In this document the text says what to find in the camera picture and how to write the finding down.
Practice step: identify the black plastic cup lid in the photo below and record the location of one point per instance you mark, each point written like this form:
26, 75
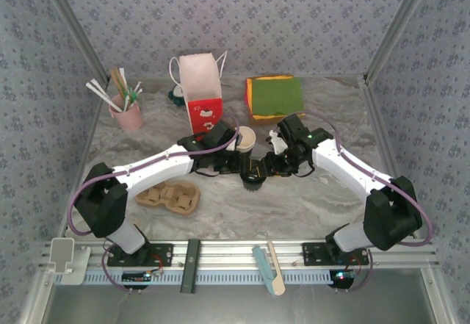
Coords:
253, 180

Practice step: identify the red white paper bag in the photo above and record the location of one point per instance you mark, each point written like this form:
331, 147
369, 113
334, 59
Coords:
203, 111

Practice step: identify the brown pulp cup carrier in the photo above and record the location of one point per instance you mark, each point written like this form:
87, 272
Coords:
169, 197

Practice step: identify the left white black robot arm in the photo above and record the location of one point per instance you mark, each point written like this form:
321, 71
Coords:
154, 169

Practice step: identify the stack of coloured napkins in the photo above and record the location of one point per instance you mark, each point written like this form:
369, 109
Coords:
264, 121

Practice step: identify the green paper napkin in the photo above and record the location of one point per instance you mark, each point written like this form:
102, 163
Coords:
275, 94

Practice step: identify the pink paper napkin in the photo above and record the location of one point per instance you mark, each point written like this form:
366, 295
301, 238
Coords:
246, 96

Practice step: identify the small teal alarm clock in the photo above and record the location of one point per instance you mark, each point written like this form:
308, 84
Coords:
177, 98

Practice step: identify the yellow paper napkin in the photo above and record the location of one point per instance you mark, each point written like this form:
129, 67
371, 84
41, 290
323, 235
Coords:
250, 92

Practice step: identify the pink holder cup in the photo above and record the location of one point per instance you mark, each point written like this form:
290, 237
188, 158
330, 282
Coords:
128, 118

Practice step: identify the light blue utility knife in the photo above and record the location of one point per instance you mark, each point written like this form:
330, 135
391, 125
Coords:
261, 261

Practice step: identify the beige flat stick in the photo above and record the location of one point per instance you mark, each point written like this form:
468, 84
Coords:
274, 261

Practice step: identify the green plastic pick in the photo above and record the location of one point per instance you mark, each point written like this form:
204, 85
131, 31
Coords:
133, 95

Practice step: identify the thin white stick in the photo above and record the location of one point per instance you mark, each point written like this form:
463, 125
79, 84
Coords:
137, 87

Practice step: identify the dark green flat bar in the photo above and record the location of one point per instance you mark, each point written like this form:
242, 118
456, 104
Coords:
191, 265

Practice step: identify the white wrapped straw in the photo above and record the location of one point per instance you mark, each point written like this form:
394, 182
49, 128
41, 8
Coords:
101, 96
104, 92

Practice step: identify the small circuit board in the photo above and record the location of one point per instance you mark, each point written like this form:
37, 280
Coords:
134, 277
341, 278

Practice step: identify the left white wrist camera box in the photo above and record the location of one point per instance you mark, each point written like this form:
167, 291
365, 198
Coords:
235, 145

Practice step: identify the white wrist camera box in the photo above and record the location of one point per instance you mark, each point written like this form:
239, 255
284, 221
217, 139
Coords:
235, 145
276, 142

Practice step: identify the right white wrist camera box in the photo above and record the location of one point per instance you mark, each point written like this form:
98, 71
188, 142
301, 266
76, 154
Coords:
276, 142

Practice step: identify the wide aluminium base rail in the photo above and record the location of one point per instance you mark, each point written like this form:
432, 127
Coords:
235, 254

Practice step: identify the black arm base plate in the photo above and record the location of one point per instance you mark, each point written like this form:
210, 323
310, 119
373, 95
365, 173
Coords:
312, 254
165, 255

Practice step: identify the aluminium frame post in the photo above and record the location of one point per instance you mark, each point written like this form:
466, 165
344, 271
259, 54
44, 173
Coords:
72, 19
400, 19

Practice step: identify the white plastic bracket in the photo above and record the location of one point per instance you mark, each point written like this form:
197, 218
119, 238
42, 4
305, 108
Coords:
62, 258

